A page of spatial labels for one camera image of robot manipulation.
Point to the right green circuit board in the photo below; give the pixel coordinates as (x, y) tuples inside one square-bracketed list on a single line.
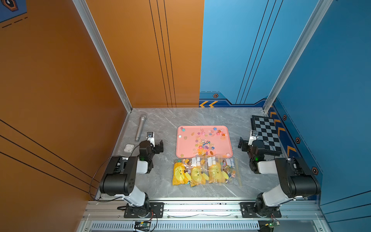
[(268, 226)]

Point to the aluminium front rail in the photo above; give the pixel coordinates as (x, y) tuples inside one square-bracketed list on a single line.
[(206, 210)]

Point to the pink plastic tray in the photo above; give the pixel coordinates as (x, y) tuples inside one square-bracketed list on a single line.
[(203, 141)]

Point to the white earbuds case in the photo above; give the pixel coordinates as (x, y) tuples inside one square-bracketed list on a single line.
[(129, 148)]

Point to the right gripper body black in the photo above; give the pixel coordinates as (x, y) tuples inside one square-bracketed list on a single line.
[(249, 154)]

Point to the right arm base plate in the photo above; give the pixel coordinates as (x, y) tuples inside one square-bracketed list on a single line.
[(252, 210)]

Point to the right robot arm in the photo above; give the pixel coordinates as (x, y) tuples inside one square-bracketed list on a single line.
[(296, 181)]

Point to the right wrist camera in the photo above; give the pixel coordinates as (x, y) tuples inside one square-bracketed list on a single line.
[(254, 135)]

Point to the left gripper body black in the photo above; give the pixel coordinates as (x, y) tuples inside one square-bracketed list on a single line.
[(152, 152)]

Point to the left green circuit board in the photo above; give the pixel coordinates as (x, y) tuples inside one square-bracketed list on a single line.
[(142, 226)]

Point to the yellow duck ziploc bag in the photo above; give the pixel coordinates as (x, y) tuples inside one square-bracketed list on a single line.
[(181, 172), (223, 171), (198, 172)]

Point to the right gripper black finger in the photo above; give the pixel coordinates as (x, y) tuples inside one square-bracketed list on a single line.
[(246, 147), (241, 144)]

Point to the black white chessboard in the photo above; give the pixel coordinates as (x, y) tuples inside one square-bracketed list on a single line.
[(267, 133)]

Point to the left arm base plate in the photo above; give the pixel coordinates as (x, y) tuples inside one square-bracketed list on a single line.
[(152, 209)]

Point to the green circuit board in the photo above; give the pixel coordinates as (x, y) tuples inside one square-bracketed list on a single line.
[(142, 226), (268, 226)]

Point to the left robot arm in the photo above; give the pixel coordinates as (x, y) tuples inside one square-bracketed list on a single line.
[(119, 179)]

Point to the aluminium corner post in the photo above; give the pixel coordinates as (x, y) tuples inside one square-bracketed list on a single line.
[(93, 31), (311, 26)]

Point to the right aluminium corner post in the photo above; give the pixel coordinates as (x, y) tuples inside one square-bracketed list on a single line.
[(311, 26)]

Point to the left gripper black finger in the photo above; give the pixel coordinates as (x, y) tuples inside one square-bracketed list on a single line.
[(160, 147), (154, 149)]

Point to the silver microphone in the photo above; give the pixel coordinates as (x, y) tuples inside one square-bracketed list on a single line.
[(142, 121)]

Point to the left aluminium corner post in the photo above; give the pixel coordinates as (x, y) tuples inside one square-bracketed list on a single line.
[(93, 31)]

